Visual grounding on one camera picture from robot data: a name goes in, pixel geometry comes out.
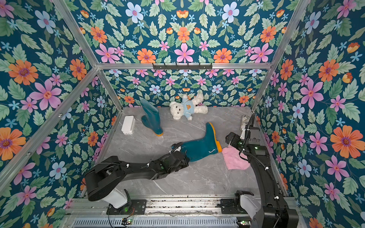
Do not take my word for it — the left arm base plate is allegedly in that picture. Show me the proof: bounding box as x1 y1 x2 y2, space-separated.
106 199 147 216

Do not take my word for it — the white ventilated cable duct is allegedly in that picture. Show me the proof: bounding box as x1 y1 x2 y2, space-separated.
71 217 239 228

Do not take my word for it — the pink cloth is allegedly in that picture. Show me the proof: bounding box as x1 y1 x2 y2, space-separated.
222 146 251 170

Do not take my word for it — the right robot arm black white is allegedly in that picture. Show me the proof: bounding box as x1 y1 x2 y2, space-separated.
225 127 299 228

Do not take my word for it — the white teddy bear blue shirt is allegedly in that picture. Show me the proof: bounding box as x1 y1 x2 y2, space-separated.
169 92 208 121

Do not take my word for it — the white rectangular box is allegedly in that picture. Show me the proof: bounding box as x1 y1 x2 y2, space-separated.
121 116 136 135

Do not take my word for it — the black hook rail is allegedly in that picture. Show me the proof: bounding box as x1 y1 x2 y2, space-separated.
152 63 213 70

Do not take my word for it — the green rubber boot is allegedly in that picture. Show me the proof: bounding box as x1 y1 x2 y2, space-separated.
140 99 163 136
172 122 222 162

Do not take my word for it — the grey white crumpled rag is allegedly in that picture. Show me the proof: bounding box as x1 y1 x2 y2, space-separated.
240 116 250 131

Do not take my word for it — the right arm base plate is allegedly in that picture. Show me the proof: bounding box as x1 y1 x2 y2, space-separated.
216 199 248 214

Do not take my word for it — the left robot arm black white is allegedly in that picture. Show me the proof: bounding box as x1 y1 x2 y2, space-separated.
85 149 190 209

